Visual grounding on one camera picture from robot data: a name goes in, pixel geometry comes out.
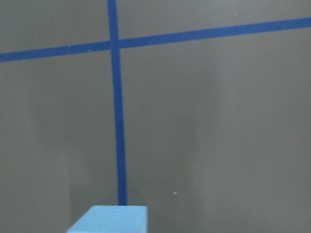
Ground light blue block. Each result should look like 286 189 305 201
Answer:
67 205 148 233

